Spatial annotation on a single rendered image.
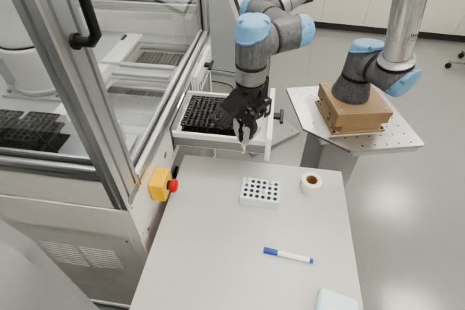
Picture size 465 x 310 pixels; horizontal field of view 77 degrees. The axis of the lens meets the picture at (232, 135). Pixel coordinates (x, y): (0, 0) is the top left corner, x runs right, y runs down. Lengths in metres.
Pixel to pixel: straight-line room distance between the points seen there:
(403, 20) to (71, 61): 0.84
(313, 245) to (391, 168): 1.49
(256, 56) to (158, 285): 0.63
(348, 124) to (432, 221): 1.09
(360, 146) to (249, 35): 0.76
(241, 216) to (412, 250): 1.25
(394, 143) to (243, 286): 0.81
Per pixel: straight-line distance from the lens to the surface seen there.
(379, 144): 1.29
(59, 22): 0.52
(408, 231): 2.07
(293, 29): 0.70
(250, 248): 0.91
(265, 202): 0.95
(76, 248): 1.16
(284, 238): 0.93
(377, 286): 1.83
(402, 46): 1.05
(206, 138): 1.01
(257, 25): 0.64
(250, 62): 0.67
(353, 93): 1.25
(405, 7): 0.98
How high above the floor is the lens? 1.58
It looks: 43 degrees down
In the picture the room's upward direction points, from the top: straight up
